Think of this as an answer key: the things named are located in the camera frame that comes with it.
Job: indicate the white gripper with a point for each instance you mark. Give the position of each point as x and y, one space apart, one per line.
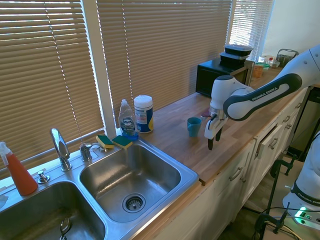
212 128

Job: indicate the teal mug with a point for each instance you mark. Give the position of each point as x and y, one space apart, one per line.
194 127

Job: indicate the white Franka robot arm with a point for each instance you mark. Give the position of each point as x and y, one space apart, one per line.
262 95

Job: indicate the stainless double sink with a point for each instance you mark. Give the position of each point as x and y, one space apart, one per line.
140 180

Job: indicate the sink drain strainer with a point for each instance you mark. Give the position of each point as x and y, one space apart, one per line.
133 203

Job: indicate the small chrome sink cap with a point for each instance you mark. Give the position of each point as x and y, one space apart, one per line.
43 177

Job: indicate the white kitchen cabinet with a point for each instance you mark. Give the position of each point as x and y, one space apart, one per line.
250 162

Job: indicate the black clamp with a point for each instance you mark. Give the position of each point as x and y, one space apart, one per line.
285 163
272 221

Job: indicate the disinfecting wipes canister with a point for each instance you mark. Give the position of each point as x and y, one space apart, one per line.
143 115

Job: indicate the orange jar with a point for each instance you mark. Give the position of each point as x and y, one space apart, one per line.
258 70

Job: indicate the black food container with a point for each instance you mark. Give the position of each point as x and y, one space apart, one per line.
237 50
232 60

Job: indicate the clear dish soap bottle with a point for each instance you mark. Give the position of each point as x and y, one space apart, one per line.
128 122

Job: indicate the yellow green sponge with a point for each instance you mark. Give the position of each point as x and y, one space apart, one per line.
122 142
105 141

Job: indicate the black appliance front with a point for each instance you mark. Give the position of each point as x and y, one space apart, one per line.
306 120

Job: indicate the white lidded container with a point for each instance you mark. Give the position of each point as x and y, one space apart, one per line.
265 61

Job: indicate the wide tan window blind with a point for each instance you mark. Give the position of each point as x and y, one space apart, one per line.
47 82
162 55

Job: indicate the narrow tan window blind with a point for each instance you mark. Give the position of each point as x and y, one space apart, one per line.
250 27

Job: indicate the chrome side sprayer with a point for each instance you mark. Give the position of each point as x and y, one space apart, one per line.
86 151

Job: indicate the chrome faucet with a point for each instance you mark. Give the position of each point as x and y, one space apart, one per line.
61 150

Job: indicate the metal spoon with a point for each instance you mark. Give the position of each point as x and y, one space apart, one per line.
65 226

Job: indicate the orange spray bottle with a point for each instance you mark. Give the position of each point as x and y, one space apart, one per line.
20 175

